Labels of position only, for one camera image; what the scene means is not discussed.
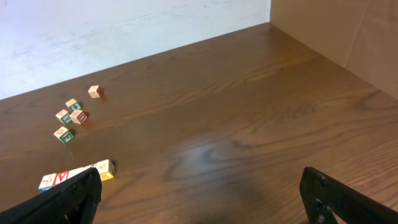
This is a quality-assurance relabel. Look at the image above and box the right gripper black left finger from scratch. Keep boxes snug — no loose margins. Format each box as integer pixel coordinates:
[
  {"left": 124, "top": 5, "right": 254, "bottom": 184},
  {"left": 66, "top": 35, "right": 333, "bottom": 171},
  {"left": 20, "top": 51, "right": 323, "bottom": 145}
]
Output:
[{"left": 1, "top": 167, "right": 102, "bottom": 224}]

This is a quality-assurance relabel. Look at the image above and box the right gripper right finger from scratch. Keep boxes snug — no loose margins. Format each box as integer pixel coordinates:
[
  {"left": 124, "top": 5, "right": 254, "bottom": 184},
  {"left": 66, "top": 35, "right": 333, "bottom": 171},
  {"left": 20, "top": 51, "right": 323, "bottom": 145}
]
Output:
[{"left": 300, "top": 167, "right": 397, "bottom": 223}]

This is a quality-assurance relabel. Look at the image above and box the blue edged wooden block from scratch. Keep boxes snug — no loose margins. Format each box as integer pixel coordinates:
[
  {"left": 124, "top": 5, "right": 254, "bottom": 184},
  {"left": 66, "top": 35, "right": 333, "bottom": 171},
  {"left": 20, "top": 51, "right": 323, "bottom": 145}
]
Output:
[{"left": 39, "top": 173, "right": 56, "bottom": 192}]

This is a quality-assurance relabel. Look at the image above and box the yellow edged wooden block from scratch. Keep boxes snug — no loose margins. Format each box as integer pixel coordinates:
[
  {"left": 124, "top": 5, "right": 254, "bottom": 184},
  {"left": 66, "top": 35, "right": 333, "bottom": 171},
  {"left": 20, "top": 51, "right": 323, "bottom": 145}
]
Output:
[{"left": 53, "top": 126, "right": 76, "bottom": 144}]

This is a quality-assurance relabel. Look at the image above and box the plain wooden block centre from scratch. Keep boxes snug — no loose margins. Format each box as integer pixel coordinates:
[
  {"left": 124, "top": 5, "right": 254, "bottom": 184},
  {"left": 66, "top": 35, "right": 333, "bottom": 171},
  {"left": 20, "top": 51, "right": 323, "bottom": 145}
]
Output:
[{"left": 70, "top": 110, "right": 88, "bottom": 124}]

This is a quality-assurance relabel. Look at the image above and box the plain wooden block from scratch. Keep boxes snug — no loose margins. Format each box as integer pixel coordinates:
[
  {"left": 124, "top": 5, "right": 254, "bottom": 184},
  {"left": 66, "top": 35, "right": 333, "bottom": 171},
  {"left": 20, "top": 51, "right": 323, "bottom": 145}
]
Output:
[
  {"left": 70, "top": 110, "right": 88, "bottom": 124},
  {"left": 88, "top": 85, "right": 103, "bottom": 98}
]

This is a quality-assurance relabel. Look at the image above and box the teal edged wooden block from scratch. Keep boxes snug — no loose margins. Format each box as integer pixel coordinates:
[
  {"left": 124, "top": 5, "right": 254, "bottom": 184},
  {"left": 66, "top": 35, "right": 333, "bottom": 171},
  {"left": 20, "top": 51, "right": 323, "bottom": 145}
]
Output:
[{"left": 55, "top": 109, "right": 72, "bottom": 124}]

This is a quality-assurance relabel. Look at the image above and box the green edged wooden block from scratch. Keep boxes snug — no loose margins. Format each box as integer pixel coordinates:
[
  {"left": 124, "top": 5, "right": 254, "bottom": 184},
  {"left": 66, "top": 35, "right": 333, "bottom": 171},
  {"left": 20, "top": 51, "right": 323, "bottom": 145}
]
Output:
[{"left": 65, "top": 98, "right": 83, "bottom": 111}]

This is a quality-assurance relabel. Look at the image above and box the far plain wooden block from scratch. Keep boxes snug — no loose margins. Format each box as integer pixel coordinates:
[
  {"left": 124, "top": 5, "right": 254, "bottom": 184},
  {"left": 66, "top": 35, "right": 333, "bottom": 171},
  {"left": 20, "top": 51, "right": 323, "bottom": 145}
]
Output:
[{"left": 88, "top": 85, "right": 103, "bottom": 98}]

